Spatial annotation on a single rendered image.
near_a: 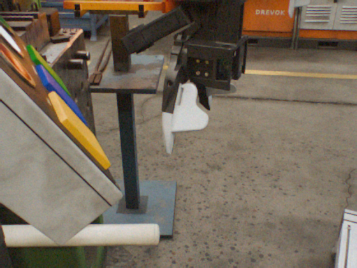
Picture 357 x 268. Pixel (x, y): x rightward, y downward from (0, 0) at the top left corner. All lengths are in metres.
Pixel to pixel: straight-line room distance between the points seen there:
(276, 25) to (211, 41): 3.99
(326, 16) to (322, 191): 2.72
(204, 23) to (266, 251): 1.34
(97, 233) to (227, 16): 0.54
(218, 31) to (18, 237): 0.61
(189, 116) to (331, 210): 1.58
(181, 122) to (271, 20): 4.00
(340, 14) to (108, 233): 3.99
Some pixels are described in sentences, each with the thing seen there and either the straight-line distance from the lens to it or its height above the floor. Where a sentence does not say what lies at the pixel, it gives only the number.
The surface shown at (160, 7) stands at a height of 0.96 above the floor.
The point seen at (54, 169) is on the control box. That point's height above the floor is 1.01.
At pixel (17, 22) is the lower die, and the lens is 1.03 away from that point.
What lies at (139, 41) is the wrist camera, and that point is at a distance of 0.53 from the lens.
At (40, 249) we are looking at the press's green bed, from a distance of 1.25.
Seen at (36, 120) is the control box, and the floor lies 1.06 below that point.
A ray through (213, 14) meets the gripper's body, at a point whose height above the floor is 1.10.
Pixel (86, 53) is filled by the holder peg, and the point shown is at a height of 0.88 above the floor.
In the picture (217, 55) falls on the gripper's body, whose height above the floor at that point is 1.06.
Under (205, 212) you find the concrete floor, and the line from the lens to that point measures 1.86.
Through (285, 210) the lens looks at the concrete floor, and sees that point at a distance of 1.93.
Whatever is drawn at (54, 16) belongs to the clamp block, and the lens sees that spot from 1.20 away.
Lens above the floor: 1.20
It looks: 29 degrees down
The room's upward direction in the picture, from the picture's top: straight up
